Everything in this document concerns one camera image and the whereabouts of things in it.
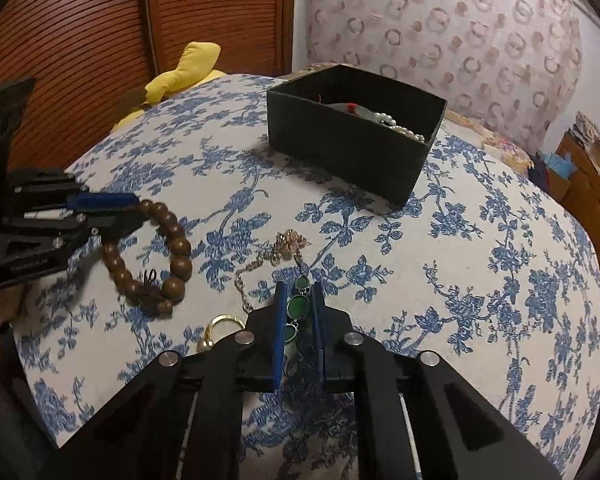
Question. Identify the pearl strand in box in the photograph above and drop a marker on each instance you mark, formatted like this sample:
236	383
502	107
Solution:
386	120

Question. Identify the blue floral white quilt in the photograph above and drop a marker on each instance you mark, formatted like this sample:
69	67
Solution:
480	266

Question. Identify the green jade bangle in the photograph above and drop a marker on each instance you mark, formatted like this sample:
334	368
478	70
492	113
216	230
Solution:
356	110

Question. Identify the left hand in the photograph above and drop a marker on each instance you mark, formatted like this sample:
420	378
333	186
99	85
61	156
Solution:
11	301

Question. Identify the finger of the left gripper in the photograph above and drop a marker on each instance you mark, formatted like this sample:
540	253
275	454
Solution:
113	224
88	201

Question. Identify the yellow plush toy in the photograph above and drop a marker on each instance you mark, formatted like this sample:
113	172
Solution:
196	66

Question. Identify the wooden side cabinet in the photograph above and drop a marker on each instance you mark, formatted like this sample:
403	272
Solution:
583	198

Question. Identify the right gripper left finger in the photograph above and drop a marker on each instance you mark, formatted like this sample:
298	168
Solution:
260	362

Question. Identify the brown louvered wardrobe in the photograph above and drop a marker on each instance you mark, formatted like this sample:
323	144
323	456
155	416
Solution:
85	56

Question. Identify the sheer patterned curtain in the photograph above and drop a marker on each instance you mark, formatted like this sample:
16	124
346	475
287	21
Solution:
511	65

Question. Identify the black jewelry box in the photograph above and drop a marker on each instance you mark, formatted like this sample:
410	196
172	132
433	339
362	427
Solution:
375	158

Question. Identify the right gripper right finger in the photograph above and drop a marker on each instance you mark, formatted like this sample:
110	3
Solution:
335	342

